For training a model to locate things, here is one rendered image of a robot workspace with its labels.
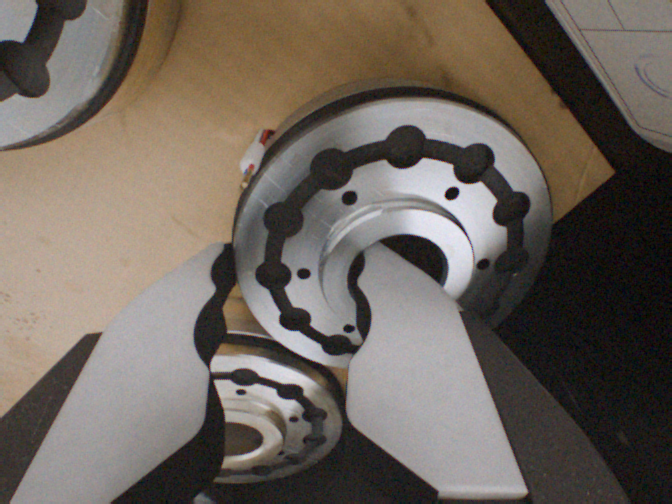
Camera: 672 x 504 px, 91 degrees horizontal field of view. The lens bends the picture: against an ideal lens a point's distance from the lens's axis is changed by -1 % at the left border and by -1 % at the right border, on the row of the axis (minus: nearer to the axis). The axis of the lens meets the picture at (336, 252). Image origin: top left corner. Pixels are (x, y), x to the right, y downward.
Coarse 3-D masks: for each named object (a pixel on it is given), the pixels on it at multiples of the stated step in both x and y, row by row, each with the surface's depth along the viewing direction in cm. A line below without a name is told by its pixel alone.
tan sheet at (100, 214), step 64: (192, 0) 9; (256, 0) 9; (320, 0) 10; (384, 0) 10; (448, 0) 10; (192, 64) 10; (256, 64) 10; (320, 64) 10; (384, 64) 11; (448, 64) 11; (512, 64) 11; (128, 128) 11; (192, 128) 11; (256, 128) 11; (576, 128) 12; (0, 192) 12; (64, 192) 12; (128, 192) 12; (192, 192) 12; (576, 192) 13; (0, 256) 13; (64, 256) 13; (128, 256) 14; (0, 320) 15; (64, 320) 15; (0, 384) 17
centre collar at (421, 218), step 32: (352, 224) 9; (384, 224) 9; (416, 224) 9; (448, 224) 10; (320, 256) 10; (352, 256) 10; (448, 256) 10; (352, 288) 11; (448, 288) 11; (352, 320) 11
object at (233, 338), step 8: (232, 336) 13; (240, 336) 13; (248, 336) 13; (256, 336) 13; (248, 344) 13; (256, 344) 13; (264, 344) 13; (272, 344) 13; (280, 344) 13; (280, 352) 13; (288, 352) 13; (304, 360) 14; (312, 360) 14; (320, 368) 14; (328, 376) 14; (336, 384) 15; (344, 400) 15
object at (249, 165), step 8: (256, 136) 10; (264, 136) 10; (256, 144) 9; (264, 144) 9; (248, 152) 8; (256, 152) 8; (264, 152) 9; (248, 160) 8; (256, 160) 8; (240, 168) 8; (248, 168) 7; (256, 168) 8; (248, 176) 7; (240, 184) 7; (240, 192) 7
